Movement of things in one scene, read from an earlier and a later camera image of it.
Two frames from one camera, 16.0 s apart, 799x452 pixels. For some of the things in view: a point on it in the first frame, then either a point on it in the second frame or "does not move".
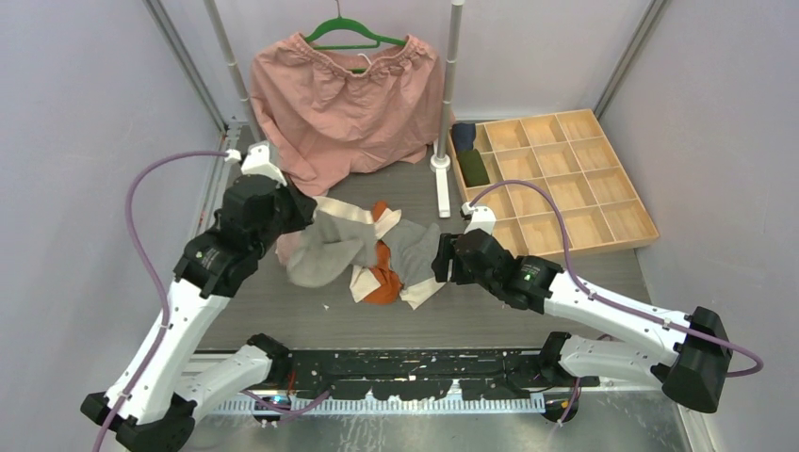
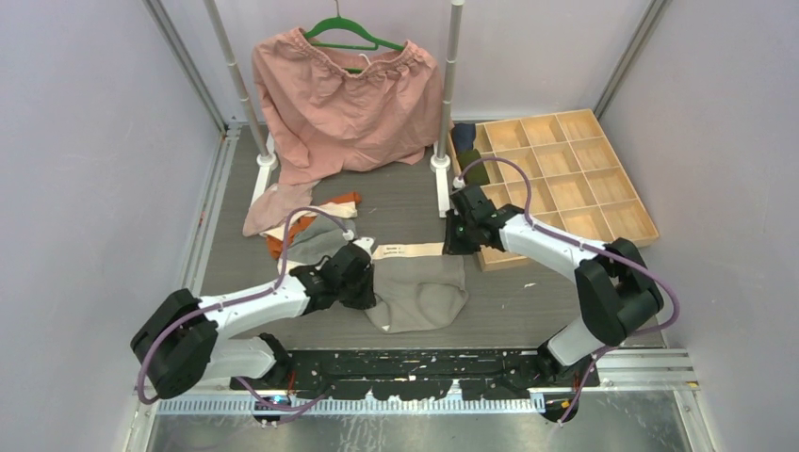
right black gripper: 441,264 → 452,245
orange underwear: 390,283 → 276,243
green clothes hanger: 349,24 does not move
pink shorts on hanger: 330,113 does not move
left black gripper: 303,207 → 366,298
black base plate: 417,375 does not move
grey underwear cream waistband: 412,248 → 317,238
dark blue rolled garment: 463,136 does not move
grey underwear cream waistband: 339,238 → 417,287
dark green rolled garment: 474,169 does not move
